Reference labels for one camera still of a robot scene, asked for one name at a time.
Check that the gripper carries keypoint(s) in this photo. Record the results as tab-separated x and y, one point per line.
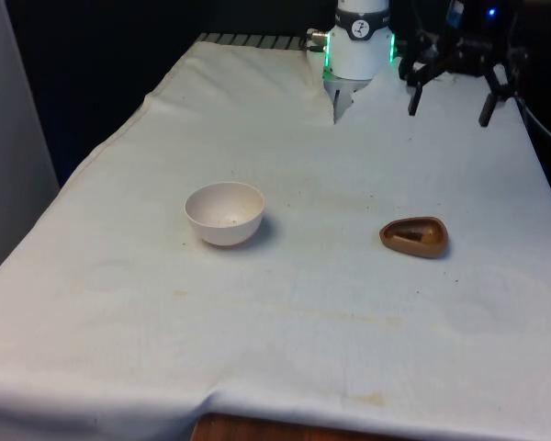
489	25

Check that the coffee beans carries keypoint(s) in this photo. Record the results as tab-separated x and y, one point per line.
413	236

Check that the brown cup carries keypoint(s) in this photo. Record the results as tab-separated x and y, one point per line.
422	250

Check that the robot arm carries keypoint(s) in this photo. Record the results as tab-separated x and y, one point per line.
358	50

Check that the white bowl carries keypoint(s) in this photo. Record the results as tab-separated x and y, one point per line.
225	229

